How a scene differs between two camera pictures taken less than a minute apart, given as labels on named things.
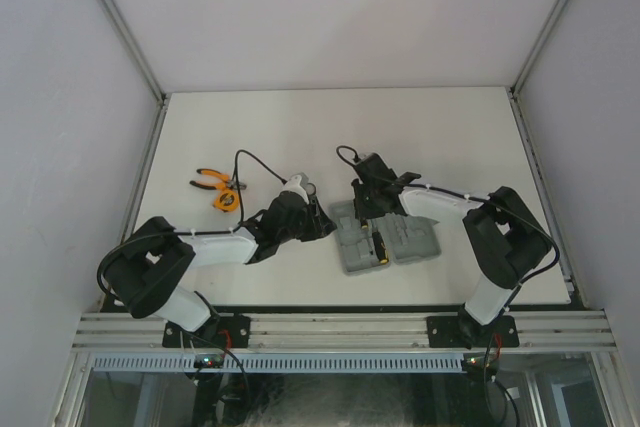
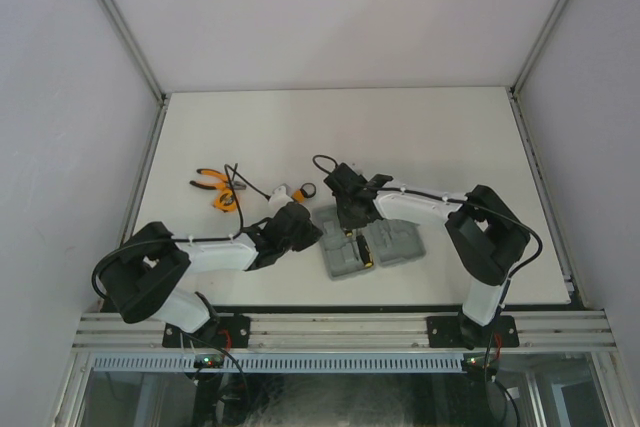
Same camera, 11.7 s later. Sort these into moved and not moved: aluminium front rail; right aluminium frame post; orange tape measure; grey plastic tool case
Moved: grey plastic tool case
Not moved: aluminium front rail; orange tape measure; right aluminium frame post
